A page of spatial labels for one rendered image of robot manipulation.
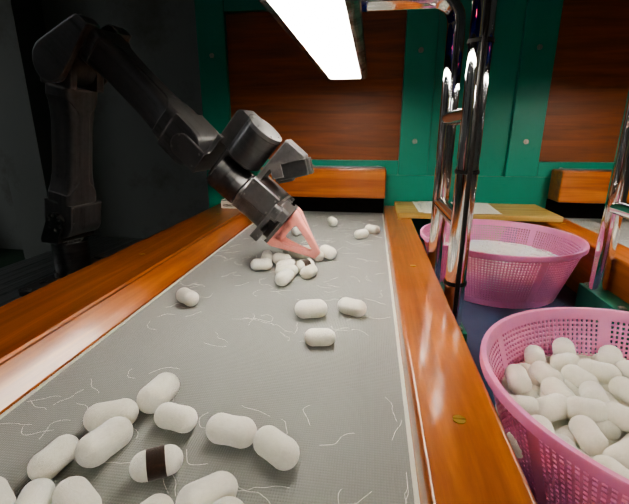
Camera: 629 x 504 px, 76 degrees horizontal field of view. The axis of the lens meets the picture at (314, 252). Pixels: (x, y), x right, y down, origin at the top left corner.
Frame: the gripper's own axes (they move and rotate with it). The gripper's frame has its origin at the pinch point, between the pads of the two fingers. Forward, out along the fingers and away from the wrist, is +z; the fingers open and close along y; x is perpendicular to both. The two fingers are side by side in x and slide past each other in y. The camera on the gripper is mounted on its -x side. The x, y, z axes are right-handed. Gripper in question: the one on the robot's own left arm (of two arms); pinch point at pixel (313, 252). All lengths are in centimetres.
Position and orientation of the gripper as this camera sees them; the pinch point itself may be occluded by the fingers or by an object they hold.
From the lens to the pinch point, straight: 64.3
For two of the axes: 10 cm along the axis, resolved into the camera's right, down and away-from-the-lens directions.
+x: -6.5, 7.0, 3.0
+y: 1.3, -2.8, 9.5
